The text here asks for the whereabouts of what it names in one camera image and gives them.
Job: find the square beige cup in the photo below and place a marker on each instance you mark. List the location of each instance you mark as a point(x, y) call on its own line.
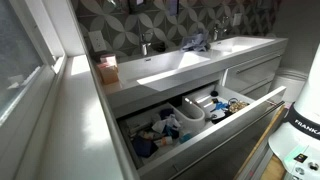
point(109, 60)
point(108, 75)

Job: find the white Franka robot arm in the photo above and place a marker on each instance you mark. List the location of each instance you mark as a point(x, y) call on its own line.
point(310, 100)

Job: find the white drawer organizer bin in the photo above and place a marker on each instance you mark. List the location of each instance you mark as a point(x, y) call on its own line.
point(193, 121)

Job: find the chrome sink faucet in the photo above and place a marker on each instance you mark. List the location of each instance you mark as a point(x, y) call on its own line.
point(216, 33)
point(144, 46)

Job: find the open white vanity drawer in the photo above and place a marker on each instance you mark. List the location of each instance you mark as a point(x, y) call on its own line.
point(213, 135)

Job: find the white window sill ledge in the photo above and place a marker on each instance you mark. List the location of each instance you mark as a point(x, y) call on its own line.
point(76, 126)

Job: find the closed white vanity drawer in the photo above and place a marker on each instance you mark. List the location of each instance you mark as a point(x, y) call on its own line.
point(256, 76)
point(260, 91)

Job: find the white framed window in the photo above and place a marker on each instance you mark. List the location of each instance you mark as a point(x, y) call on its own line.
point(20, 56)

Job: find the dark blue small item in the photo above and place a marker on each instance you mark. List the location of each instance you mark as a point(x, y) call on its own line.
point(166, 113)

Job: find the small black countertop object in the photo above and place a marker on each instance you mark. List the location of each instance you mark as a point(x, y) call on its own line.
point(160, 47)

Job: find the white orange tube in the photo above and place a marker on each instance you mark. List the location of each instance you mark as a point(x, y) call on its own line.
point(164, 141)

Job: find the teal small bottle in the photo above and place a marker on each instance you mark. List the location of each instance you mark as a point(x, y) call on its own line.
point(185, 137)

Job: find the small black round cap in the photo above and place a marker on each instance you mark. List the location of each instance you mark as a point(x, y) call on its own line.
point(214, 93)

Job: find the dark blue pouch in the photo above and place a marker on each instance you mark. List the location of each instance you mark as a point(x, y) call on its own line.
point(143, 146)

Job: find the crumpled grey-blue cloth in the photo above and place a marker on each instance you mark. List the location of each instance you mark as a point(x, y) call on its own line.
point(196, 43)

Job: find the black hair accessories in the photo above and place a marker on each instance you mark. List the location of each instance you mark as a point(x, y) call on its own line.
point(221, 117)

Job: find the gold patterned scrunchie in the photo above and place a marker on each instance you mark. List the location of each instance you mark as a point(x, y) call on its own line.
point(238, 106)

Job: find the white toilet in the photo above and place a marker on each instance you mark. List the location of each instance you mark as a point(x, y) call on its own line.
point(290, 86)

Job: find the wooden table board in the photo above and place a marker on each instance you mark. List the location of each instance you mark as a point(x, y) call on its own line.
point(273, 170)

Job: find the white wall outlet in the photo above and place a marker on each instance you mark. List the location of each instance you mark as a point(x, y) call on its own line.
point(236, 19)
point(97, 41)

